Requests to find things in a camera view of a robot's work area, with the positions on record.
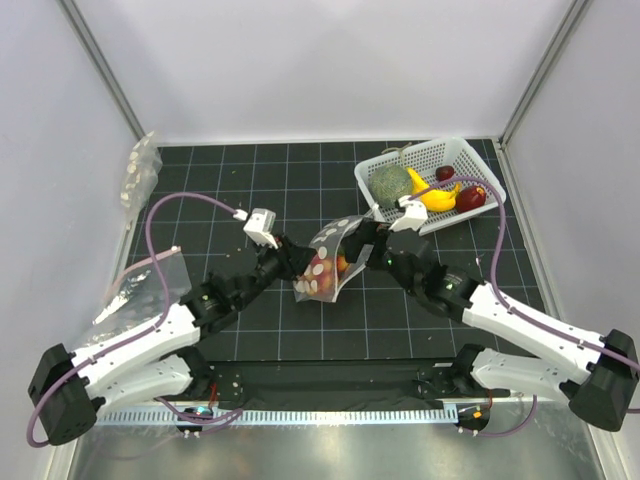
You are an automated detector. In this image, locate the white slotted cable duct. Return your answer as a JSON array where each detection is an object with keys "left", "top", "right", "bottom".
[{"left": 97, "top": 404, "right": 458, "bottom": 427}]

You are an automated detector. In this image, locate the yellow banana bunch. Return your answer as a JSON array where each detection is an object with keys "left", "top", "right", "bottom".
[{"left": 406, "top": 168, "right": 461, "bottom": 213}]

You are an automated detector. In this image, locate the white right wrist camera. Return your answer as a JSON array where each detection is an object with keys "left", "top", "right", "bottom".
[{"left": 389, "top": 196, "right": 428, "bottom": 232}]

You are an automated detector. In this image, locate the small dark red fruit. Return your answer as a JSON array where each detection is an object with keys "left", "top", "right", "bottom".
[{"left": 435, "top": 165, "right": 455, "bottom": 182}]

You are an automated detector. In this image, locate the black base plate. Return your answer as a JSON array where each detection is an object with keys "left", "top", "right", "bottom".
[{"left": 183, "top": 358, "right": 510, "bottom": 412}]

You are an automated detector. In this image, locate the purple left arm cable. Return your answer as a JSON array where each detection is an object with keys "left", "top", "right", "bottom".
[{"left": 25, "top": 192, "right": 249, "bottom": 447}]

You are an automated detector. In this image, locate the clear dotted zip bag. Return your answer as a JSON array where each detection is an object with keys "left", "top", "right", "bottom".
[{"left": 293, "top": 215, "right": 372, "bottom": 303}]

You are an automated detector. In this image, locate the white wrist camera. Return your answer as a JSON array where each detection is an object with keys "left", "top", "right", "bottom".
[
  {"left": 389, "top": 196, "right": 428, "bottom": 232},
  {"left": 233, "top": 208, "right": 279, "bottom": 249}
]

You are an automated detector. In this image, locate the clear bag of snacks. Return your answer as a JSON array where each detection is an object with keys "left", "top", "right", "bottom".
[{"left": 120, "top": 131, "right": 163, "bottom": 230}]

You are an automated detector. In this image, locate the white plastic basket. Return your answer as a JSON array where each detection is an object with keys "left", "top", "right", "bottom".
[{"left": 354, "top": 137, "right": 507, "bottom": 235}]

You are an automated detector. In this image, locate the green netted melon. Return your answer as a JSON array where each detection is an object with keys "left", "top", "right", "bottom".
[{"left": 369, "top": 164, "right": 413, "bottom": 208}]

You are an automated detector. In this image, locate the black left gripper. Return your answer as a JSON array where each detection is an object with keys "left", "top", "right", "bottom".
[{"left": 235, "top": 232, "right": 316, "bottom": 309}]

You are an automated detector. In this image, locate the red lychee cluster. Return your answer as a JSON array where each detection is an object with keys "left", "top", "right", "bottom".
[{"left": 304, "top": 254, "right": 350, "bottom": 295}]

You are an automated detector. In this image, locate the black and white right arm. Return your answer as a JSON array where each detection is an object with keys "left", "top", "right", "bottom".
[{"left": 337, "top": 217, "right": 639, "bottom": 432}]

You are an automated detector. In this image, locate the aluminium corner post right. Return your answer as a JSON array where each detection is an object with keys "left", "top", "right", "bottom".
[{"left": 498, "top": 0, "right": 592, "bottom": 150}]

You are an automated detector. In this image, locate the aluminium corner post left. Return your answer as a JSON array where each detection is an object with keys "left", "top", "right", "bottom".
[{"left": 56, "top": 0, "right": 145, "bottom": 140}]

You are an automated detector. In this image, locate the aluminium corner post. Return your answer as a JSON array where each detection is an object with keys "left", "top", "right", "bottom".
[
  {"left": 498, "top": 0, "right": 592, "bottom": 150},
  {"left": 56, "top": 0, "right": 145, "bottom": 140}
]

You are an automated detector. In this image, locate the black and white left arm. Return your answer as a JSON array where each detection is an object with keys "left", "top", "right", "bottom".
[{"left": 26, "top": 235, "right": 315, "bottom": 448}]

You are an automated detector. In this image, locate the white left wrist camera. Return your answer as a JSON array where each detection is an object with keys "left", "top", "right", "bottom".
[{"left": 233, "top": 208, "right": 279, "bottom": 249}]

